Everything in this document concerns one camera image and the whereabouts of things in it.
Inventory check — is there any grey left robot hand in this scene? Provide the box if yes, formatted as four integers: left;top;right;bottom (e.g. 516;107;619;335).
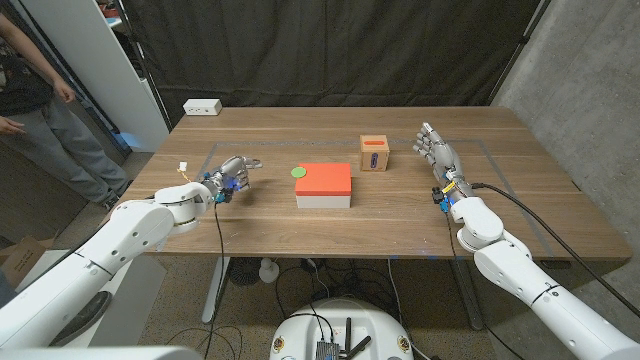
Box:
202;155;264;196

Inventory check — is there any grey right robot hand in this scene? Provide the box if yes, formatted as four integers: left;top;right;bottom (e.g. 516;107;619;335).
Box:
412;122;474;199

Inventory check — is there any red-lidded white box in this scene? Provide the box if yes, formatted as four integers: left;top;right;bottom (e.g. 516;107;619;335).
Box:
294;162;353;210

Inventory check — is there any wooden slotted coin box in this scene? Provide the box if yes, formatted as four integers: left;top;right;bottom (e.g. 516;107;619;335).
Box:
359;134;391;173

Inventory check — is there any cardboard box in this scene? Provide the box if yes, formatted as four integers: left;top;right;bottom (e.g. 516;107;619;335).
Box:
0;234;54;289

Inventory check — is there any white power strip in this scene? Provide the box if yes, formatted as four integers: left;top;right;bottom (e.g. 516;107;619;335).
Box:
182;98;223;117

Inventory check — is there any small black fan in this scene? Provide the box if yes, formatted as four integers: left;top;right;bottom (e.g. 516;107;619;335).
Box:
228;257;261;287

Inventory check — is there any grey tape outline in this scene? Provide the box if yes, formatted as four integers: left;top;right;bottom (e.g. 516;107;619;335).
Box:
154;138;556;256

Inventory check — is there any small white round object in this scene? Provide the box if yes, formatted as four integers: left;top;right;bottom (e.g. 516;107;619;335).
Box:
258;257;280;284

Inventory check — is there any blue object by cabinet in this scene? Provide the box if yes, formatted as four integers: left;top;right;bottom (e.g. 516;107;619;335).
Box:
112;130;139;151

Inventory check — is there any white table leg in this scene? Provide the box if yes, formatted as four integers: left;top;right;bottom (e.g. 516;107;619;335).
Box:
202;257;231;325

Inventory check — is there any black stand pole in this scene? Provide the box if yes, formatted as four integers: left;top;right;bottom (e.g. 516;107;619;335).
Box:
112;0;174;131
487;0;551;106

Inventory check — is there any black curtain backdrop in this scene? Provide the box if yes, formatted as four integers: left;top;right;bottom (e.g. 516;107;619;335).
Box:
119;0;544;126

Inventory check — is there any white cabinet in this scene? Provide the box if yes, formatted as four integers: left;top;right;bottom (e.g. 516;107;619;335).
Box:
19;0;171;154

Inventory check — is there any white robot torso base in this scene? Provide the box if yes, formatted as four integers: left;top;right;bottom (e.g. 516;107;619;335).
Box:
269;298;415;360

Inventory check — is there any standing person in grey trousers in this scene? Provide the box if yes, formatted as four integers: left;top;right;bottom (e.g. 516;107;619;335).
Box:
0;12;134;211

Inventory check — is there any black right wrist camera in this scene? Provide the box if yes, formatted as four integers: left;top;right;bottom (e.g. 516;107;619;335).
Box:
431;186;451;214

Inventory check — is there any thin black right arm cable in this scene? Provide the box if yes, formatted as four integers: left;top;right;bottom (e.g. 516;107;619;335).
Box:
443;209;526;360

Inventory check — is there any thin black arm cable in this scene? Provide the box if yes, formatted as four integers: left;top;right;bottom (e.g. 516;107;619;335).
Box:
443;209;526;360
164;199;244;360

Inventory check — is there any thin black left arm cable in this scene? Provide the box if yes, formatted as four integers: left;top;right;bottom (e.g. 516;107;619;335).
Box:
164;199;244;360

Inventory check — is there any white floor cable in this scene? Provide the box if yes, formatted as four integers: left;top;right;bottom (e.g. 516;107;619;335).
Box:
387;258;426;360

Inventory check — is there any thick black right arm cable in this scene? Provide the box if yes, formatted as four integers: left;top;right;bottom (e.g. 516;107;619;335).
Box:
472;182;640;319

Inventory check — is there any black floor cable tangle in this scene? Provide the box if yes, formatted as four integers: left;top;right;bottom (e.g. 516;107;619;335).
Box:
273;257;401;314

